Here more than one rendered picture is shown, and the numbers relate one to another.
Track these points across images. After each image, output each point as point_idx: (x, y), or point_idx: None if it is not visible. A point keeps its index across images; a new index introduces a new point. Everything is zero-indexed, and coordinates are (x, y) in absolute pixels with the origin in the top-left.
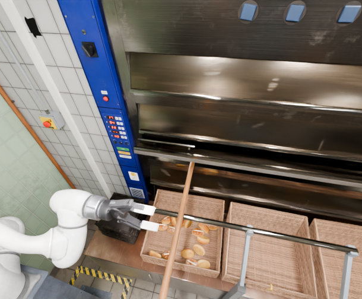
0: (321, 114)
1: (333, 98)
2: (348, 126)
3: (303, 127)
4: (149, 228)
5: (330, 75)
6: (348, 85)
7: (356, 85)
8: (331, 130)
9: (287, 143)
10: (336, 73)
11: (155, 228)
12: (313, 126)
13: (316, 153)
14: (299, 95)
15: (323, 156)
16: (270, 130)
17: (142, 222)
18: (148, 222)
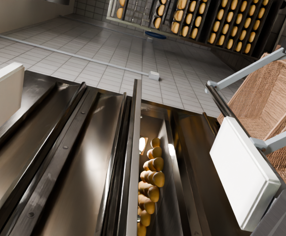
0: (44, 173)
1: (20, 164)
2: (73, 159)
3: (69, 189)
4: (238, 143)
5: None
6: (9, 159)
7: (11, 155)
8: (77, 168)
9: (95, 196)
10: None
11: (223, 132)
12: (69, 181)
13: (108, 166)
14: (2, 188)
15: (111, 160)
16: (68, 221)
17: (245, 209)
18: (228, 192)
